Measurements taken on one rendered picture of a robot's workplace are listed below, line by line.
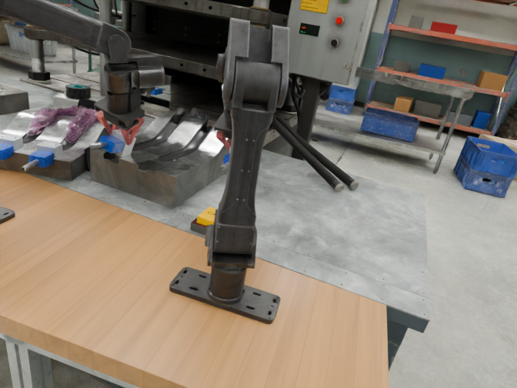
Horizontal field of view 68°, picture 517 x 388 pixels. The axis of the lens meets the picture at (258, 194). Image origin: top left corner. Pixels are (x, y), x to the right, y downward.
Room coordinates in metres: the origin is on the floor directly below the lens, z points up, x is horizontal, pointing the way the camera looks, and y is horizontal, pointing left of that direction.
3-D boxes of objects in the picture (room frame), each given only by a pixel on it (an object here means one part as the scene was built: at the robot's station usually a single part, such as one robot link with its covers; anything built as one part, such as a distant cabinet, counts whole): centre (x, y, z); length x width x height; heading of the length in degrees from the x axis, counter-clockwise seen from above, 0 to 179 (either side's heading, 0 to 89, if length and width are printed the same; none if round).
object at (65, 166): (1.15, 0.62, 0.86); 0.50 x 0.26 x 0.11; 0
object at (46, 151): (0.88, 0.56, 0.86); 0.13 x 0.05 x 0.05; 0
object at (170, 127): (1.11, 0.27, 0.92); 0.35 x 0.16 x 0.09; 163
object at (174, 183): (1.12, 0.26, 0.87); 0.50 x 0.26 x 0.14; 163
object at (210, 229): (0.57, 0.03, 0.90); 0.09 x 0.06 x 0.06; 102
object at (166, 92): (2.05, 0.54, 0.87); 0.50 x 0.27 x 0.17; 163
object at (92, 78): (2.14, 0.56, 0.76); 1.30 x 0.84 x 0.07; 73
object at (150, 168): (0.89, 0.28, 0.87); 0.05 x 0.05 x 0.04; 73
